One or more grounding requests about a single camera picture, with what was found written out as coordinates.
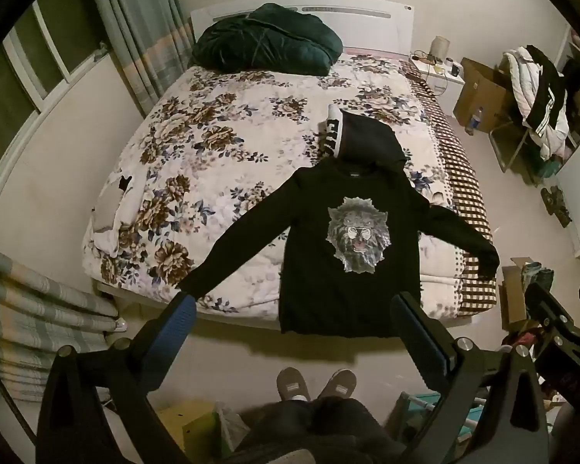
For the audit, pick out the dark green duvet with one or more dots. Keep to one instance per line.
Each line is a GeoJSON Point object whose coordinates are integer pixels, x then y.
{"type": "Point", "coordinates": [261, 43]}

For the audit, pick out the white nightstand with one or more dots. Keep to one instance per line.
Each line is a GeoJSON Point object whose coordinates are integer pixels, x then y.
{"type": "Point", "coordinates": [444, 84]}

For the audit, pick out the small open cardboard box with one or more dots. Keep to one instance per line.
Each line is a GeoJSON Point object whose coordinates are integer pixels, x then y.
{"type": "Point", "coordinates": [515, 295]}

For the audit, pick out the patterned floor slippers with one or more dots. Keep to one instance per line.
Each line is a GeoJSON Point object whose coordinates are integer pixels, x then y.
{"type": "Point", "coordinates": [557, 205]}

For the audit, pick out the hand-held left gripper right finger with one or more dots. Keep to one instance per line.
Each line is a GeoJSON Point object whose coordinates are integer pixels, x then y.
{"type": "Point", "coordinates": [418, 336]}

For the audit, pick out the metal frame chair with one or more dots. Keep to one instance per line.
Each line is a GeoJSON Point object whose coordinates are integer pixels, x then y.
{"type": "Point", "coordinates": [505, 145]}

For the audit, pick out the black jacket with white stripes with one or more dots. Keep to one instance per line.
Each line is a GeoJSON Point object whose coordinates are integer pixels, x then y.
{"type": "Point", "coordinates": [548, 87]}

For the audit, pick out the black hoodie with lion print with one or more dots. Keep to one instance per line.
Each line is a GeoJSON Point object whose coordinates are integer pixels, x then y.
{"type": "Point", "coordinates": [319, 275]}

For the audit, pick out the person's dark pants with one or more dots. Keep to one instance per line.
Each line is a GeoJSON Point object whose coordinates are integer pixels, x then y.
{"type": "Point", "coordinates": [314, 428]}

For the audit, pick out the white bed headboard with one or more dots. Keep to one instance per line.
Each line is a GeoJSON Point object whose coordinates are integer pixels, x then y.
{"type": "Point", "coordinates": [367, 29]}

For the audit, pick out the clear plastic bag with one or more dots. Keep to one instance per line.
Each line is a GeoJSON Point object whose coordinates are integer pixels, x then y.
{"type": "Point", "coordinates": [229, 425]}

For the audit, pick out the green striped curtain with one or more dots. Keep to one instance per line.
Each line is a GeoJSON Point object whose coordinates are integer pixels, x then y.
{"type": "Point", "coordinates": [135, 34]}
{"type": "Point", "coordinates": [29, 299]}

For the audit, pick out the white cloth on quilt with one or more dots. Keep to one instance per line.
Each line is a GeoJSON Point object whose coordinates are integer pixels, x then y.
{"type": "Point", "coordinates": [110, 208]}

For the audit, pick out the bed with floral quilt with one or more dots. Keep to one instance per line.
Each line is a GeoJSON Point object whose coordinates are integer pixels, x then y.
{"type": "Point", "coordinates": [212, 130]}

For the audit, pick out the teal plastic rack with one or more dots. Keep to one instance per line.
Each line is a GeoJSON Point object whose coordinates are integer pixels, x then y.
{"type": "Point", "coordinates": [430, 413]}

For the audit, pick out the plastic water bottle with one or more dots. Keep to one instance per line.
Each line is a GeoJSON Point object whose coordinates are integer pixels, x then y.
{"type": "Point", "coordinates": [474, 121]}

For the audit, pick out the large cardboard box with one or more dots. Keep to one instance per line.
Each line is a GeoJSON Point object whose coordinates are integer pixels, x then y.
{"type": "Point", "coordinates": [483, 92]}

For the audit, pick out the grey slipper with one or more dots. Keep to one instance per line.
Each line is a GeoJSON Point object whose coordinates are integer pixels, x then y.
{"type": "Point", "coordinates": [337, 384]}
{"type": "Point", "coordinates": [292, 384]}

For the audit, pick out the green box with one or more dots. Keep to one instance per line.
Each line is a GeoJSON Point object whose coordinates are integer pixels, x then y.
{"type": "Point", "coordinates": [191, 430]}

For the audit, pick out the white table lamp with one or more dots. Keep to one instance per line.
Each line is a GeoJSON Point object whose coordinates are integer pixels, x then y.
{"type": "Point", "coordinates": [440, 47]}

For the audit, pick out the brown checkered bed sheet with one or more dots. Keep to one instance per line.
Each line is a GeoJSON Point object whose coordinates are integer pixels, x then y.
{"type": "Point", "coordinates": [464, 193]}

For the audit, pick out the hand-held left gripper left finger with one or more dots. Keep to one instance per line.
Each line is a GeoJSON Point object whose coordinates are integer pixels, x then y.
{"type": "Point", "coordinates": [180, 321]}

